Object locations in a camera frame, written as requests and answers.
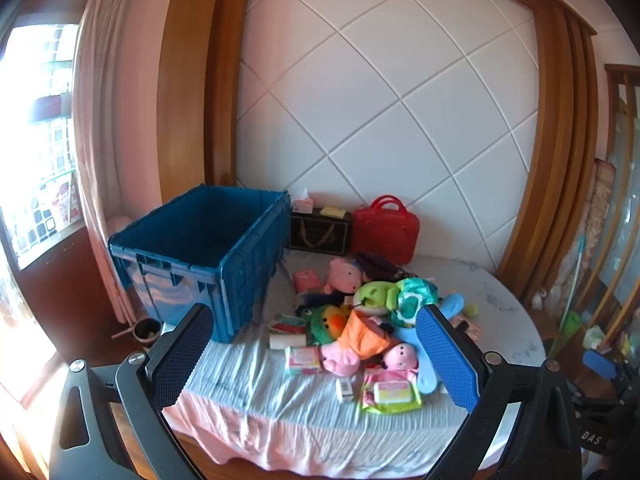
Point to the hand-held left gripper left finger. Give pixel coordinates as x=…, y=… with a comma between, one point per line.
x=185, y=350

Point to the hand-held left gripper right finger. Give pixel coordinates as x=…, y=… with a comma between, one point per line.
x=447, y=355

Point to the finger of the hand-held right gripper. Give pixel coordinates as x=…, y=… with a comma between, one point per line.
x=602, y=364

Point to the pig plush blue outfit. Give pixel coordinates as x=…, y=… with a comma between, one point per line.
x=400, y=357

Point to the green pink wet wipes packet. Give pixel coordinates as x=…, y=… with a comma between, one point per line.
x=392, y=392

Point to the blue plastic crate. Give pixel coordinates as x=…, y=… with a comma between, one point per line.
x=170, y=280

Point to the pig plush orange dress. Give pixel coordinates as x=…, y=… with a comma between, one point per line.
x=365, y=340

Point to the green frog plush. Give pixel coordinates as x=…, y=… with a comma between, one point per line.
x=372, y=292

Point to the yellow duck plush frog hat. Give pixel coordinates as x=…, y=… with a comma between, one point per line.
x=327, y=322

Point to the pig plush teal outfit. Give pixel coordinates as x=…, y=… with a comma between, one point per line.
x=345, y=274

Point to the dark blue fuzzy plush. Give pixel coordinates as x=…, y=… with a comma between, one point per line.
x=315, y=299

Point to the white crumpled bag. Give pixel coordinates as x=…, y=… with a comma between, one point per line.
x=595, y=335

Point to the small dark pot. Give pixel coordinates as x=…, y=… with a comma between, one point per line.
x=147, y=332

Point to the light blue plush toy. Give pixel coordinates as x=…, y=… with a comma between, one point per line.
x=452, y=305

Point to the small yellow-green toy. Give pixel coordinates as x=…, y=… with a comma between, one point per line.
x=471, y=309

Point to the teal printed pouch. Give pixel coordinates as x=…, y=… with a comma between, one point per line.
x=412, y=300

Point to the light blue floral bedsheet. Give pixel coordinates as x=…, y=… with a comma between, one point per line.
x=250, y=385

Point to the white roll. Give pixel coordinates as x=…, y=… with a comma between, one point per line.
x=287, y=342

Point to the red green packet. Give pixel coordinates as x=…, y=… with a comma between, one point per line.
x=287, y=324

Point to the small white box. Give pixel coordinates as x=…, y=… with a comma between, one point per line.
x=345, y=390

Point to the dark purple cloth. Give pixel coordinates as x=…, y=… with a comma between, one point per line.
x=377, y=264

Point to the pink blanket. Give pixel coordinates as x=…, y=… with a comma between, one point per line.
x=260, y=440

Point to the dark wooden cabinet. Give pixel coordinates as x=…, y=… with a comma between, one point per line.
x=60, y=300

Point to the red handbag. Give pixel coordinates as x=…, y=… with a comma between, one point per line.
x=385, y=235

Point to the small pink packet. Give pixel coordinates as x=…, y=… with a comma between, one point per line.
x=306, y=280

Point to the black gift box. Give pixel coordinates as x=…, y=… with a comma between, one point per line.
x=320, y=235

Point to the wooden glass door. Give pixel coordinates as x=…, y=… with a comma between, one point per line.
x=622, y=185

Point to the small yellow card box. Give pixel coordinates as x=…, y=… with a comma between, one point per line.
x=332, y=211

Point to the pink tissue box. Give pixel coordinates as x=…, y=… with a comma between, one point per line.
x=303, y=206

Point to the pink curtain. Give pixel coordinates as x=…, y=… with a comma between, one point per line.
x=100, y=110

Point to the white padded headboard panel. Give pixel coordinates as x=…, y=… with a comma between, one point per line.
x=375, y=85

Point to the window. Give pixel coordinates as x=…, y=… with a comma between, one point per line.
x=40, y=60

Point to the wooden headboard frame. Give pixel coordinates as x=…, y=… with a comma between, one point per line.
x=185, y=85

